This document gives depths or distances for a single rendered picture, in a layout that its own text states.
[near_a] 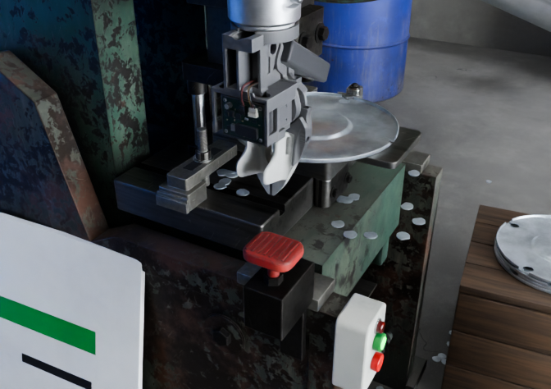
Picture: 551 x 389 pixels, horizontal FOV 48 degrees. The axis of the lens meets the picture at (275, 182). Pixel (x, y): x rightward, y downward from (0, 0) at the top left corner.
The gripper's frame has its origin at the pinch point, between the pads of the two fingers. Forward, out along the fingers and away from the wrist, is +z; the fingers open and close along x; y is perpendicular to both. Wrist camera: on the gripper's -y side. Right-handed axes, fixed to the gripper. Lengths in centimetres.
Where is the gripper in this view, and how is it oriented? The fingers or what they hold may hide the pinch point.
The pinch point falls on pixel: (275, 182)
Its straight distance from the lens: 75.1
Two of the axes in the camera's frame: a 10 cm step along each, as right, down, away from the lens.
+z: 0.0, 8.7, 4.9
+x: 8.5, 2.6, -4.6
